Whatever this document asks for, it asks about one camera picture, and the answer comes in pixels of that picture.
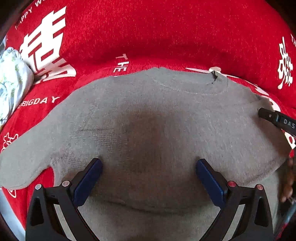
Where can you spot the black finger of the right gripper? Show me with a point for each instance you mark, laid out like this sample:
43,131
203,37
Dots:
278,119

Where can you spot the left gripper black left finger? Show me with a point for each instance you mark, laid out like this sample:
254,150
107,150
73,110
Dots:
42,220

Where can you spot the grey knit sweater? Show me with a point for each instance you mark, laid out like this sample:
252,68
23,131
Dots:
149,129

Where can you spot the right hand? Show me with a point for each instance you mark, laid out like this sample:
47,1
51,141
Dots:
289,180

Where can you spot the light floral fabric bundle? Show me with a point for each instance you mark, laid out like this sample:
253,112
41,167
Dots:
16,80

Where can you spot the red wedding blanket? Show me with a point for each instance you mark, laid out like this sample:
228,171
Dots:
70,43

